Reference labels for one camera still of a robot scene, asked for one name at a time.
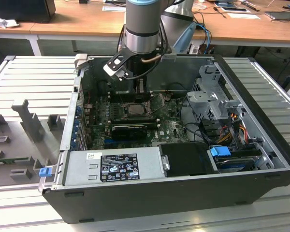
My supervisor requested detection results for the black graphics card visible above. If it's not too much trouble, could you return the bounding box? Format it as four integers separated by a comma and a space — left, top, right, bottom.
110, 124, 147, 140

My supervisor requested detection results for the dark notebook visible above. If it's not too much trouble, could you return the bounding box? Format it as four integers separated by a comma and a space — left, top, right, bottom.
265, 11, 290, 22

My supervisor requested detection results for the blue cable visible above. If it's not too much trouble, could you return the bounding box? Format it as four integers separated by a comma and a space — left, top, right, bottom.
195, 22, 214, 53

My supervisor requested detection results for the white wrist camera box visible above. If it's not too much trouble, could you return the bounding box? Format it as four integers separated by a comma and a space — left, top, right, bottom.
102, 53, 131, 82

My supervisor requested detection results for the crumpled white paper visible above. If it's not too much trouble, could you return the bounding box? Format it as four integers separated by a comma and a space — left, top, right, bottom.
0, 13, 20, 29

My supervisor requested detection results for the black box on desk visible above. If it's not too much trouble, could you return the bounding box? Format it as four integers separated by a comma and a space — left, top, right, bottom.
0, 0, 57, 24

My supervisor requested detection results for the grey parts rack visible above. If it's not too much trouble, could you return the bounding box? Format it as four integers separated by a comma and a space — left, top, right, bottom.
0, 99, 64, 189

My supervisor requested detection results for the hard disk in blue carrier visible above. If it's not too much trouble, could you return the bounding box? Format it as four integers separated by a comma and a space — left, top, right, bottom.
208, 145, 255, 174

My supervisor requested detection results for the grey power supply unit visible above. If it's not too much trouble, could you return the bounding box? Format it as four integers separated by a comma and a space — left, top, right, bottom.
62, 147, 165, 186

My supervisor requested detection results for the metal socket cover frame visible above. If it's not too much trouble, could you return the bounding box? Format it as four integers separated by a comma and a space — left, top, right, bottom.
148, 92, 172, 115

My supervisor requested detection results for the coloured wire bundle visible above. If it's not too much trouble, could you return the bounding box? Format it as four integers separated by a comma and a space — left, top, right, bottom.
217, 113, 250, 146

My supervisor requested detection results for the wooden desk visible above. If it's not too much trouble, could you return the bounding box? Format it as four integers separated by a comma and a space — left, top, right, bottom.
0, 0, 290, 48

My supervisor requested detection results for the grey case handle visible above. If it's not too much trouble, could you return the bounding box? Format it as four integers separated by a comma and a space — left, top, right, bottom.
73, 53, 88, 71

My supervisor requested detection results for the silver metal drive cage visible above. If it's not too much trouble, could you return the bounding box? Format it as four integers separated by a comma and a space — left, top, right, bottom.
185, 64, 247, 123

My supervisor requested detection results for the CPU socket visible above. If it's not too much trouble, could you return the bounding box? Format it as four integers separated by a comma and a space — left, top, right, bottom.
122, 101, 154, 119

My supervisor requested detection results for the black RAM slot bank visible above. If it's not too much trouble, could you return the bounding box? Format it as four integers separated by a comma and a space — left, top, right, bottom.
109, 89, 155, 102
109, 116, 160, 129

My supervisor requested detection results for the green RAM stick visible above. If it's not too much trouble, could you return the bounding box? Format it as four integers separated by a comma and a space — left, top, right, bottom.
0, 157, 30, 166

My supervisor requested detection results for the small CPU plate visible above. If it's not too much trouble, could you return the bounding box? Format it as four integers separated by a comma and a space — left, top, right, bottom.
125, 105, 146, 117

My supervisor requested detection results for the white paper sheet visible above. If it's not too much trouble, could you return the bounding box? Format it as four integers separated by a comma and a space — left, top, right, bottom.
228, 12, 262, 20

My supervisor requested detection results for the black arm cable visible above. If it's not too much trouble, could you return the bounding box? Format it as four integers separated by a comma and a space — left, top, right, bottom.
123, 19, 171, 81

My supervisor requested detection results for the black open PC case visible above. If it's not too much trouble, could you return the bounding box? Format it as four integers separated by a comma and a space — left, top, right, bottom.
37, 53, 290, 224

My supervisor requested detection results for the blue case latch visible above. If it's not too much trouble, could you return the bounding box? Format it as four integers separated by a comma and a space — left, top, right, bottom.
38, 167, 52, 179

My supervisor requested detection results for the black cable loop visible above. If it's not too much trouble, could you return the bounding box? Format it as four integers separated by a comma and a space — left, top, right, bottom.
179, 83, 210, 144

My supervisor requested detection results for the green motherboard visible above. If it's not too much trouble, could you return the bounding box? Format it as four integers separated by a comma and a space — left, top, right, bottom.
83, 93, 199, 150

